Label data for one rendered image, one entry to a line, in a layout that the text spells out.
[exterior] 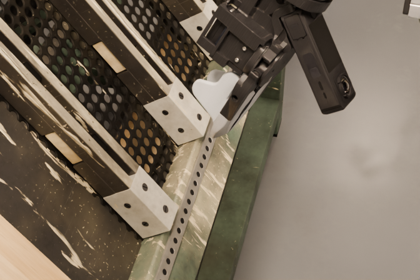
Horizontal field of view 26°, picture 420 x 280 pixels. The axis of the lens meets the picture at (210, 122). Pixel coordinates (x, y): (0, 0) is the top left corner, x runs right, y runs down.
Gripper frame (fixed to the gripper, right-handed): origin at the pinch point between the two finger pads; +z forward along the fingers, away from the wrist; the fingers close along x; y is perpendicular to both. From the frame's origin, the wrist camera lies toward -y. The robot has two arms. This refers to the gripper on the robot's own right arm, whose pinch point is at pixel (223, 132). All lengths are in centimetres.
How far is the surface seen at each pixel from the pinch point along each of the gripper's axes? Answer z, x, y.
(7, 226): 53, -18, 24
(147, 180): 52, -49, 15
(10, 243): 54, -17, 21
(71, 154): 50, -39, 27
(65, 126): 44, -36, 30
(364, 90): 93, -225, 5
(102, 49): 43, -61, 40
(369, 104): 94, -219, 0
